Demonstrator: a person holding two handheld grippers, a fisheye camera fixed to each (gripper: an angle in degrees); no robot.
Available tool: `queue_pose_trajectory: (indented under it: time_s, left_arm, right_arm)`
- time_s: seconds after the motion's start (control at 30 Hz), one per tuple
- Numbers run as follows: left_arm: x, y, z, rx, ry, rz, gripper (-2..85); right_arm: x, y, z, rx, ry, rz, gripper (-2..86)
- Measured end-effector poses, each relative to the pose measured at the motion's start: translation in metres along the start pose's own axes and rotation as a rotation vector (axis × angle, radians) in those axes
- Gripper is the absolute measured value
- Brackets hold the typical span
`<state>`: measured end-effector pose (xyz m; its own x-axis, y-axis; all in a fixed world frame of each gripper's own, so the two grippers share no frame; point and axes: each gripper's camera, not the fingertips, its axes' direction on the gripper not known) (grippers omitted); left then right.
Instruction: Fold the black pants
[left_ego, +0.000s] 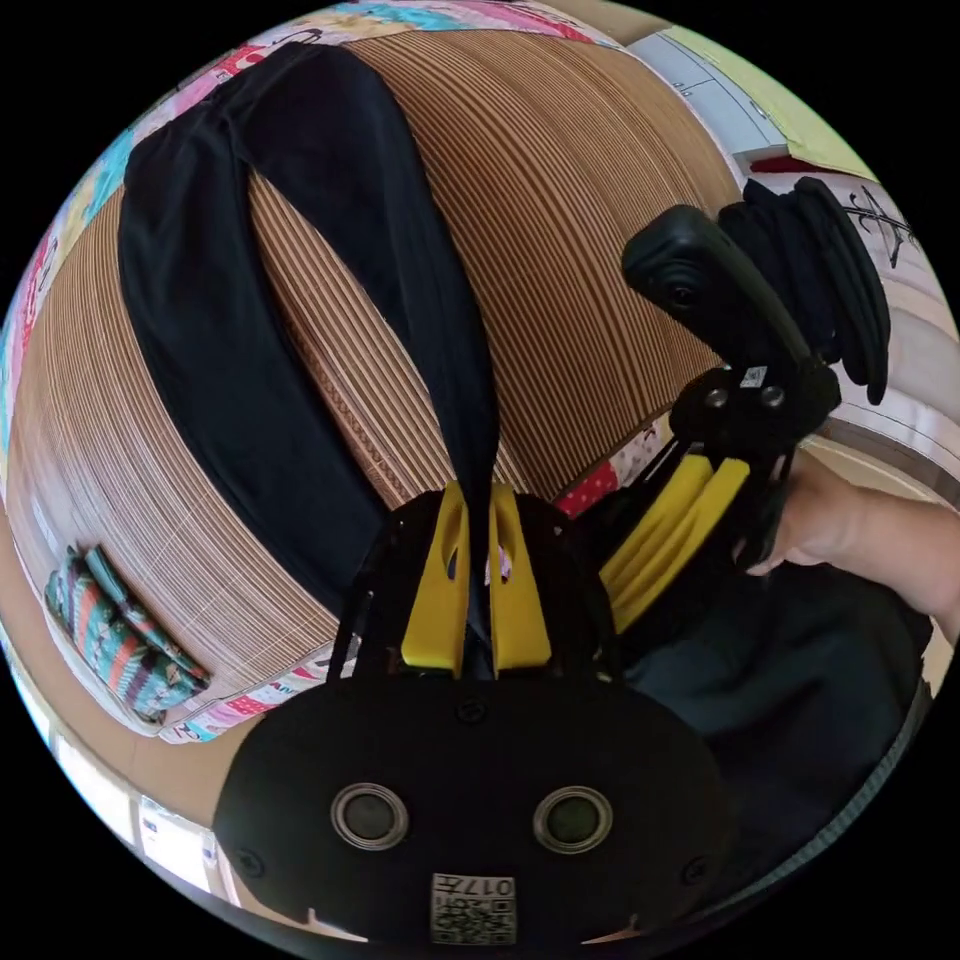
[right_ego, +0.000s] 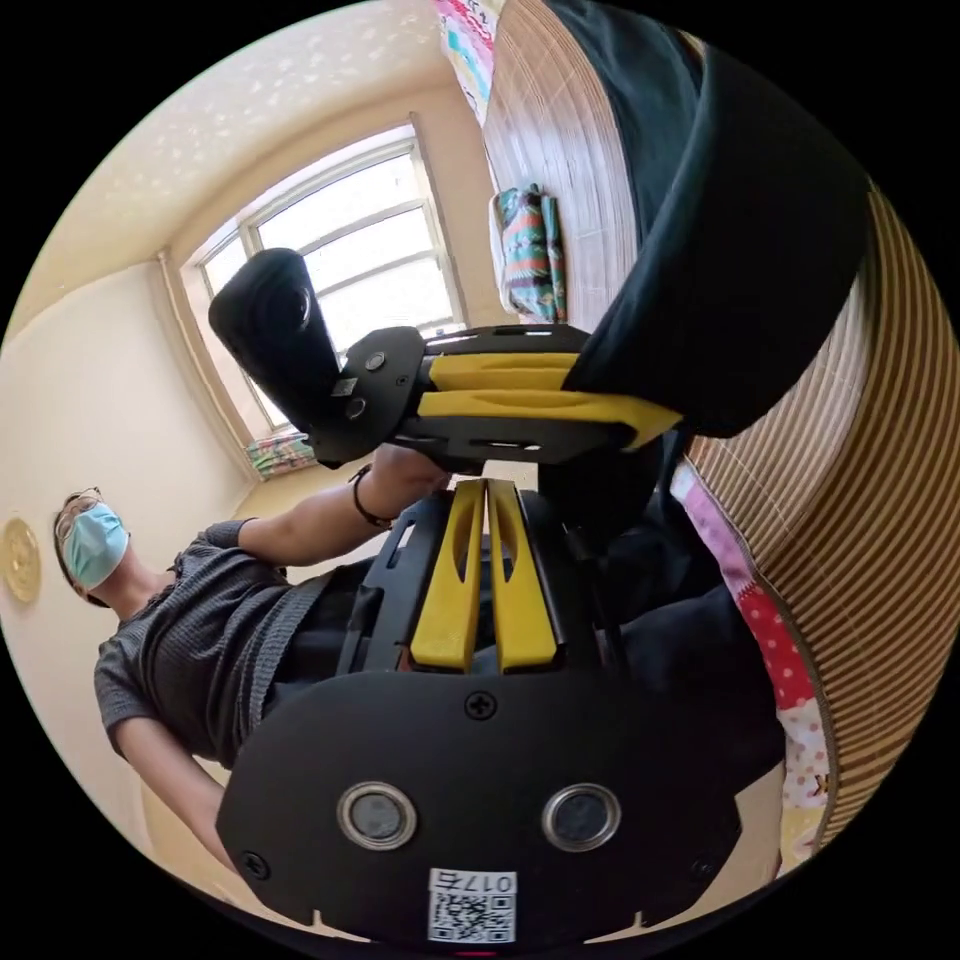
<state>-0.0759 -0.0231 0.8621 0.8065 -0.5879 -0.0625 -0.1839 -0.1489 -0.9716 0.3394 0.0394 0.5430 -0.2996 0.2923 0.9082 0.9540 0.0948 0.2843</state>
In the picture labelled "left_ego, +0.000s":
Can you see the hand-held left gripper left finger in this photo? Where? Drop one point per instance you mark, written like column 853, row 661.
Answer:
column 436, row 600

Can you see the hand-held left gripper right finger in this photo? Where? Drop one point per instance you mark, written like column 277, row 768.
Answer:
column 519, row 600

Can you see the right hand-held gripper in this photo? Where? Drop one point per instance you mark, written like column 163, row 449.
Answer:
column 757, row 409

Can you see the black pants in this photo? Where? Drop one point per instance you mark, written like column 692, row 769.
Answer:
column 210, row 360

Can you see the person's right forearm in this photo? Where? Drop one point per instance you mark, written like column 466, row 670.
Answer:
column 919, row 559

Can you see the person's right hand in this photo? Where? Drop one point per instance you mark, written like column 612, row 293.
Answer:
column 814, row 517

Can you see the person's body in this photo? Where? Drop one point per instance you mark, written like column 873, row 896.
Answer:
column 787, row 690

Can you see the colourful patterned folded cloth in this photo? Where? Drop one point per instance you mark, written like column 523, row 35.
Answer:
column 120, row 641

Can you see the bed with woven striped mat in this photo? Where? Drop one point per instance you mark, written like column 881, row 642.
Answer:
column 570, row 225

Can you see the white cupboard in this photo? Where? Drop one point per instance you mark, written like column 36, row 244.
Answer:
column 712, row 86

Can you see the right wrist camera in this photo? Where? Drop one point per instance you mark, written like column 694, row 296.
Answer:
column 709, row 281

